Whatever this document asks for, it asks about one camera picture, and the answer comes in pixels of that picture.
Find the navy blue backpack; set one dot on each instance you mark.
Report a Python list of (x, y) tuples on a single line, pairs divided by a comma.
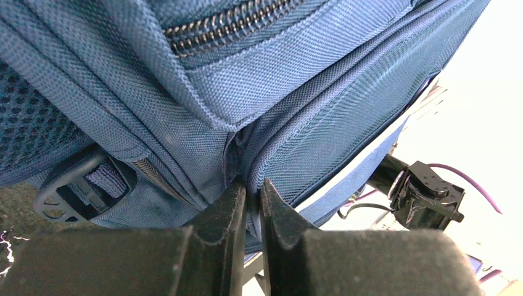
[(139, 114)]

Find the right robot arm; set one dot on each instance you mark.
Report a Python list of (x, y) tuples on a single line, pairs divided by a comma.
[(419, 197)]

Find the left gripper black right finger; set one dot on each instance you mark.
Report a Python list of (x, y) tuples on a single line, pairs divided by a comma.
[(301, 259)]

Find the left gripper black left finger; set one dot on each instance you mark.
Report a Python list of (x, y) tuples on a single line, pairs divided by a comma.
[(204, 257)]

